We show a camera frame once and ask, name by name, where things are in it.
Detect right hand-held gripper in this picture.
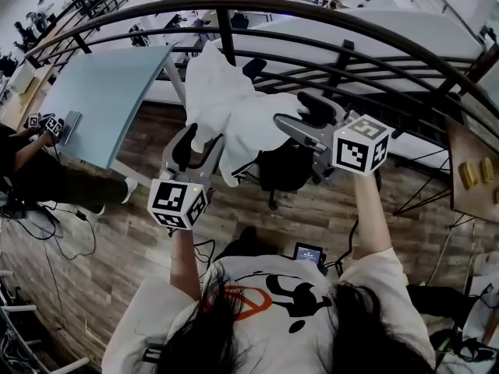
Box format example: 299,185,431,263
274,91,395,187

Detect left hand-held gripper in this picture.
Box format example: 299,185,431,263
147,124,227,231

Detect black office chair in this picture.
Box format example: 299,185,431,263
233,58,340,211

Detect white garment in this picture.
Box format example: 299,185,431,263
183,40,311,189

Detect person's right forearm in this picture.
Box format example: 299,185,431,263
353,171,393,259

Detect person's left forearm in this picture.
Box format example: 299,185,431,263
169,228,203,300

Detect person's black trousers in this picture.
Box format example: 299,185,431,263
218,226,280,263

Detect pale blue table white legs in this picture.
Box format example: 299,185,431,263
38,44,187,189

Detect black metal railing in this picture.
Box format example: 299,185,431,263
23,0,499,132

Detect grey laptop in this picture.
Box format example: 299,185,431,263
62,110,83,146

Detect small black screen device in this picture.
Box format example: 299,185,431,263
292,242,325,266

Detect dark wooden table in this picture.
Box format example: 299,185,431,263
393,115,499,226

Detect yellow block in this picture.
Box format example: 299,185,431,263
480,157,496,185
458,161,479,191

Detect light wooden desk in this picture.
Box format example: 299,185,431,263
0,58,52,132

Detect person's white printed t-shirt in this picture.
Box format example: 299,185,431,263
101,247,436,374

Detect white metal rack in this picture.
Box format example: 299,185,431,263
0,269,91,374

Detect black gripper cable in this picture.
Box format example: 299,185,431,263
331,216,360,277

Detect black power adapter with cable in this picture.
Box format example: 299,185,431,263
0,204,97,261

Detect brown wooden railing post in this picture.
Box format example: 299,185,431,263
463,41,499,86

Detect black strap buckle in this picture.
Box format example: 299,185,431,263
142,344,163,364

